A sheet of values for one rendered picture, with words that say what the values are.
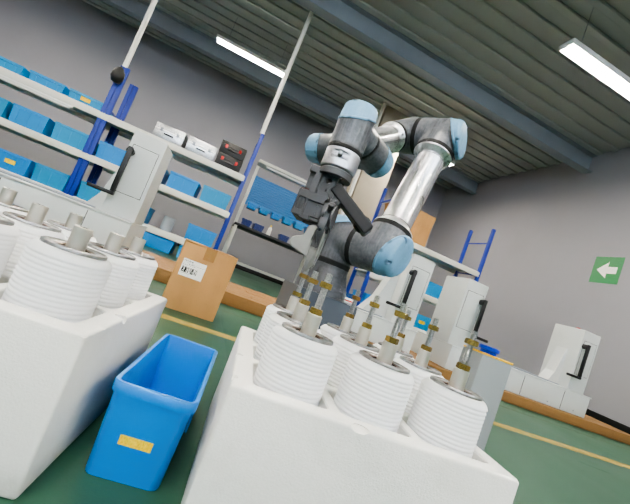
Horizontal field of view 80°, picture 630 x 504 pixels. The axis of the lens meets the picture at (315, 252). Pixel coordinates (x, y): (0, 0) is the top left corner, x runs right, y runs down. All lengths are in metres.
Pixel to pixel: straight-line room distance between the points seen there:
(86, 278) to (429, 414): 0.48
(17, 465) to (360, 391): 0.38
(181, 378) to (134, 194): 1.83
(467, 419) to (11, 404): 0.53
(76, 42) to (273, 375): 9.73
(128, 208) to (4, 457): 2.10
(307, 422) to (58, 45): 9.84
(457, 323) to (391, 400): 2.66
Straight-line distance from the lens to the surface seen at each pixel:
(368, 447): 0.51
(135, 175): 2.56
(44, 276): 0.52
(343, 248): 1.01
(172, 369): 0.83
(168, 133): 5.31
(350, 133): 0.78
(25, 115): 5.64
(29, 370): 0.50
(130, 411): 0.56
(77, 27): 10.16
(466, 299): 3.19
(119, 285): 0.63
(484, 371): 0.83
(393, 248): 0.95
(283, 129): 9.34
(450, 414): 0.58
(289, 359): 0.49
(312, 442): 0.49
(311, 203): 0.74
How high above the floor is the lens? 0.32
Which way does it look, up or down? 5 degrees up
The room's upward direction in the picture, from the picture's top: 21 degrees clockwise
